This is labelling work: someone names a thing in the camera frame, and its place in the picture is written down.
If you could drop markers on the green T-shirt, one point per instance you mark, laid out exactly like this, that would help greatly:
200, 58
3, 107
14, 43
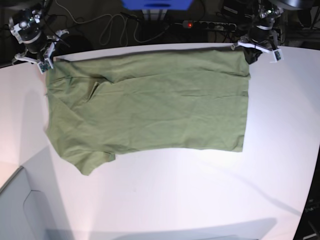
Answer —
191, 99

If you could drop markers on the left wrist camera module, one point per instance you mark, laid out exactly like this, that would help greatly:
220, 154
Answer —
277, 55

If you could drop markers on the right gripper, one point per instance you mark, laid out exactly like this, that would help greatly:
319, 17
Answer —
38, 46

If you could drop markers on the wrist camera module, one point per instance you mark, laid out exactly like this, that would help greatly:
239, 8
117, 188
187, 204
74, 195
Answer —
277, 55
45, 65

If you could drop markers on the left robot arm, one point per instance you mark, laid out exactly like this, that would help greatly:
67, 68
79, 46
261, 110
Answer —
264, 10

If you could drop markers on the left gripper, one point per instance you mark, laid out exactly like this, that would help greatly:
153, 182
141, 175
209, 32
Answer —
259, 39

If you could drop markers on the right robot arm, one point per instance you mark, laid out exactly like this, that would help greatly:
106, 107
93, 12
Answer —
27, 26

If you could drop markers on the blue plastic box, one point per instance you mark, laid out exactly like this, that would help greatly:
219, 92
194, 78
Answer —
134, 5

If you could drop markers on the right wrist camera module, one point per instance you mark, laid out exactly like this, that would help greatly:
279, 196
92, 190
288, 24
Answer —
45, 65

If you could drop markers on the black power strip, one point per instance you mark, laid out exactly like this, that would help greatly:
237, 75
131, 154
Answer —
210, 25

